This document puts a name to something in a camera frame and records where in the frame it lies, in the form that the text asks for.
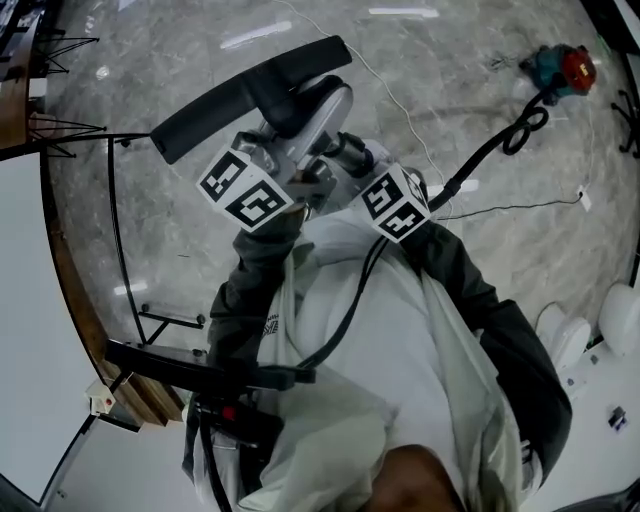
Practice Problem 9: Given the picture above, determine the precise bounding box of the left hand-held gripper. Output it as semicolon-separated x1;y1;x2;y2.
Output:
195;74;355;234

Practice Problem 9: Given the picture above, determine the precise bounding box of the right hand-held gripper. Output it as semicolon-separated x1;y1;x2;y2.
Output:
359;139;432;245

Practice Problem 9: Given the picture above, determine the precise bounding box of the vacuum floor nozzle with tube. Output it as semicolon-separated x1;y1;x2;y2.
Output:
149;34;354;166

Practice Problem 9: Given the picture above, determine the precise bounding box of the person's left forearm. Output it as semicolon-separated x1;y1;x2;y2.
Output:
207;214;309;371

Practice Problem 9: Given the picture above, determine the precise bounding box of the person's right forearm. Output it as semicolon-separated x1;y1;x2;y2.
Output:
417;222;521;336

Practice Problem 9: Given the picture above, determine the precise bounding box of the green and red vacuum cleaner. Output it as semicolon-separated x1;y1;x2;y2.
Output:
519;43;599;106

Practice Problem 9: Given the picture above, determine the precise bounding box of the person's torso in white clothing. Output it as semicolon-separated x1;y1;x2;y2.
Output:
182;204;574;512

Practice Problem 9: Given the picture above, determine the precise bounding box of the black office chair base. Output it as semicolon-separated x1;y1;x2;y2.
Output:
610;89;640;159

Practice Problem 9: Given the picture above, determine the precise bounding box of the white rounded chair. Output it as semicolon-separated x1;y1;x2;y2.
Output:
598;282;640;359
535;303;594;372

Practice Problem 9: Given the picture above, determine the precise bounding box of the black box with red button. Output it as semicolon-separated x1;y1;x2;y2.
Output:
192;399;286;451

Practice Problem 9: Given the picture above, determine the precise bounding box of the white desk with wooden edge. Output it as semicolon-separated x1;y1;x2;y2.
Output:
0;144;186;506

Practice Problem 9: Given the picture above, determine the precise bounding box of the person's face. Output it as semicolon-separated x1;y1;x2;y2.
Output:
382;443;466;512

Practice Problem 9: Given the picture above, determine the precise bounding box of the white box with red button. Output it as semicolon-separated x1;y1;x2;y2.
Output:
84;382;117;415

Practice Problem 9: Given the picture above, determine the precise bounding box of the white power cable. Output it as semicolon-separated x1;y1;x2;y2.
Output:
272;0;456;221

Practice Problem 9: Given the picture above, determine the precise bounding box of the black vacuum hose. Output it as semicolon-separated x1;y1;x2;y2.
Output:
428;87;551;211

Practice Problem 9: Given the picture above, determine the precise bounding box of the black twin cable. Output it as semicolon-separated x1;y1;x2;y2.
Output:
292;234;391;374

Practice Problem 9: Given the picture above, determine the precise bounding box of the thin black cable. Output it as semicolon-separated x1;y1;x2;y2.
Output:
439;198;584;221

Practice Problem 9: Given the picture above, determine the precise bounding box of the black metal desk leg frame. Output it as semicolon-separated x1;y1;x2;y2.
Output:
106;130;207;349

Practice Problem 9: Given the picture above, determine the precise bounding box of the wooden desk with wire legs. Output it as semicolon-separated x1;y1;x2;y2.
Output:
0;0;109;159

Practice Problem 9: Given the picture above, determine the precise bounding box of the thick black cable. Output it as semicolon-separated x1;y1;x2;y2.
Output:
197;399;236;512

